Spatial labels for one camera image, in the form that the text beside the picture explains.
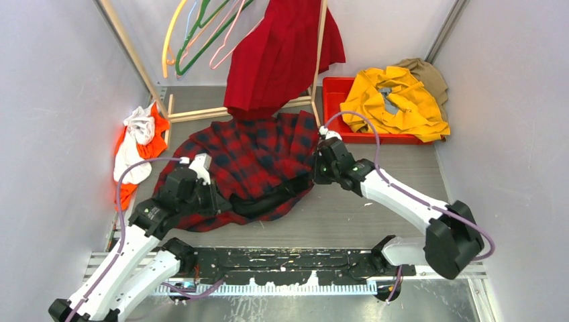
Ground tan garment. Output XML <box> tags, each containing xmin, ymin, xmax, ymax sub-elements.
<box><xmin>395</xmin><ymin>58</ymin><xmax>448</xmax><ymax>109</ymax></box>

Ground yellow garment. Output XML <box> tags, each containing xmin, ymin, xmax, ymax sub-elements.
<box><xmin>340</xmin><ymin>66</ymin><xmax>451</xmax><ymax>143</ymax></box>

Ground purple cable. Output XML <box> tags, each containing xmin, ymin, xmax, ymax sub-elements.
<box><xmin>64</xmin><ymin>156</ymin><xmax>228</xmax><ymax>322</ymax></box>
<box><xmin>321</xmin><ymin>110</ymin><xmax>496</xmax><ymax>305</ymax></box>

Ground dark plaid garment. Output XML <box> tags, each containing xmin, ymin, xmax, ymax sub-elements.
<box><xmin>173</xmin><ymin>111</ymin><xmax>319</xmax><ymax>232</ymax></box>

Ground light blue hanger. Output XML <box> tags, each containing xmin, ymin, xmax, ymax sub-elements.
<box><xmin>174</xmin><ymin>1</ymin><xmax>201</xmax><ymax>81</ymax></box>

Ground pink wire hanger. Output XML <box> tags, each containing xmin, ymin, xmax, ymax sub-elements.
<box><xmin>209</xmin><ymin>0</ymin><xmax>252</xmax><ymax>70</ymax></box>

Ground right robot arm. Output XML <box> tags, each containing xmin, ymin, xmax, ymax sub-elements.
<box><xmin>314</xmin><ymin>138</ymin><xmax>484</xmax><ymax>280</ymax></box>

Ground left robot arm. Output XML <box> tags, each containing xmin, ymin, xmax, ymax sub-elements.
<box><xmin>48</xmin><ymin>159</ymin><xmax>223</xmax><ymax>321</ymax></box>

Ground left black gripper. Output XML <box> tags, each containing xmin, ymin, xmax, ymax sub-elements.
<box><xmin>178</xmin><ymin>177</ymin><xmax>232</xmax><ymax>216</ymax></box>

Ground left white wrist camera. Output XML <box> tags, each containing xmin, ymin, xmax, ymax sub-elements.
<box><xmin>179</xmin><ymin>153</ymin><xmax>211</xmax><ymax>185</ymax></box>

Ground orange hanger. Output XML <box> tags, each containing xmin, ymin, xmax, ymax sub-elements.
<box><xmin>160</xmin><ymin>1</ymin><xmax>229</xmax><ymax>79</ymax></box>

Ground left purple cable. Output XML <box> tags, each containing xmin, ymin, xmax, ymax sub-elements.
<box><xmin>64</xmin><ymin>156</ymin><xmax>228</xmax><ymax>322</ymax></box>

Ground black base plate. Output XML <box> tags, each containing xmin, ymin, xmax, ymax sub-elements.
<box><xmin>175</xmin><ymin>247</ymin><xmax>397</xmax><ymax>286</ymax></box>

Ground wooden clothes rack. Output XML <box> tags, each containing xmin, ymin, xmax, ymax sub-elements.
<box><xmin>94</xmin><ymin>1</ymin><xmax>328</xmax><ymax>125</ymax></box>

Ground red skirt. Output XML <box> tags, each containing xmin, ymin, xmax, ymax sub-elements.
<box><xmin>223</xmin><ymin>1</ymin><xmax>346</xmax><ymax>120</ymax></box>

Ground green hanger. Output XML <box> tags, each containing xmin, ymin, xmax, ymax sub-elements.
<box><xmin>181</xmin><ymin>1</ymin><xmax>254</xmax><ymax>75</ymax></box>

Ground red plastic bin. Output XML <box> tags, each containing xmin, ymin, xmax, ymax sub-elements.
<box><xmin>322</xmin><ymin>76</ymin><xmax>433</xmax><ymax>146</ymax></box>

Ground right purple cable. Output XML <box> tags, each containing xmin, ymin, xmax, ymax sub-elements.
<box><xmin>321</xmin><ymin>110</ymin><xmax>496</xmax><ymax>305</ymax></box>

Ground orange and white garment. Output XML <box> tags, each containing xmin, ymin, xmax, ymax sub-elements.
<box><xmin>113</xmin><ymin>102</ymin><xmax>170</xmax><ymax>210</ymax></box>

